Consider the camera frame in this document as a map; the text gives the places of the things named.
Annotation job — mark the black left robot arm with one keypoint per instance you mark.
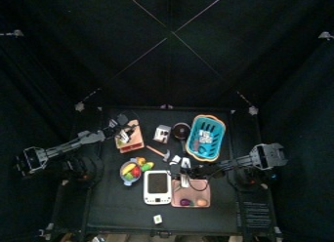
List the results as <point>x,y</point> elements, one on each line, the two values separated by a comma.
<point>66,147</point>

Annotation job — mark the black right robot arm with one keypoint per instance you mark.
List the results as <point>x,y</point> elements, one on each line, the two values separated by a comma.
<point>261,156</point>

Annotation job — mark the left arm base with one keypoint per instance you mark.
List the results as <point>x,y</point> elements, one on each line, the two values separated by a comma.
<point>82,167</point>

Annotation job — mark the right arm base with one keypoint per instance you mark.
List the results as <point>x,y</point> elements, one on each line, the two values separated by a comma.
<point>249,180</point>

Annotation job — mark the purple toy food piece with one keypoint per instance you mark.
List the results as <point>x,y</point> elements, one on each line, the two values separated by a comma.
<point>186,202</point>

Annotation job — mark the orange toy food piece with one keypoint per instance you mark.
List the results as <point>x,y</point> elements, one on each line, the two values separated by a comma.
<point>202,202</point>

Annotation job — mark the white toy knife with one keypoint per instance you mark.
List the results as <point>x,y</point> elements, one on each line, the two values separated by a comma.
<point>185,182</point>

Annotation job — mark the wooden cutting board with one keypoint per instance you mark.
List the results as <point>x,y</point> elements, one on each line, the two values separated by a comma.
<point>133,142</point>

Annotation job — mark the pink toy tray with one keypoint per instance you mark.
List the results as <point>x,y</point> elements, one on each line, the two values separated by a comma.
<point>198,193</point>

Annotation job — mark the small white toy appliance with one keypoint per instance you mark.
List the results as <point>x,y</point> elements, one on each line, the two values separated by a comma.
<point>162,134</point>

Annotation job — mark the grey toy utensil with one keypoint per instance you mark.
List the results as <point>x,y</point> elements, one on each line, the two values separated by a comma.
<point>197,145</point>

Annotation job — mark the orange toy fruit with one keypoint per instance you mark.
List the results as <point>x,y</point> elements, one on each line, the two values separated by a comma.
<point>141,160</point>

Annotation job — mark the yellow green toy pear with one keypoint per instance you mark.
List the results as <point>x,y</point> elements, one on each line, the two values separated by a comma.
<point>148,166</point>

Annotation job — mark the teal basket orange rim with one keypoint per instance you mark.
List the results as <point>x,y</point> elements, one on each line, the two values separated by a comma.
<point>214,146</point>

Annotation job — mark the yellow toy banana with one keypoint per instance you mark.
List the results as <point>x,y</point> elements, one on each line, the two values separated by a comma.
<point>129,169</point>

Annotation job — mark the red toy fruit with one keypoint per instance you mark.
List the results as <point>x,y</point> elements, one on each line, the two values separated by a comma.
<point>137,171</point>

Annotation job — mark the black toy frying pan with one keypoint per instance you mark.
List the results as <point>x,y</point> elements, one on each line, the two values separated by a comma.
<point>181,131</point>

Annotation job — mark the white black patterned toy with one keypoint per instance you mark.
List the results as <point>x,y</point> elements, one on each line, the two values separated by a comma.
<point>205,135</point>

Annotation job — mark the green toy fruit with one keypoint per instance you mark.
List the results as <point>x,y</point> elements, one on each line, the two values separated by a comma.
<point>129,177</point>

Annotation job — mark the grey blue toy bowl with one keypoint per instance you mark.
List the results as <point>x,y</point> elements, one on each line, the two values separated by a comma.
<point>126,181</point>

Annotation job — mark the small white tag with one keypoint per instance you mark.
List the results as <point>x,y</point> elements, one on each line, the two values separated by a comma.
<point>157,219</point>

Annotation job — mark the metal frame clamp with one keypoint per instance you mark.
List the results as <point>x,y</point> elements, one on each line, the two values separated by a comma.
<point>253,110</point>
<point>17,33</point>
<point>325,34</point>
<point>166,106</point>
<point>80,106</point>

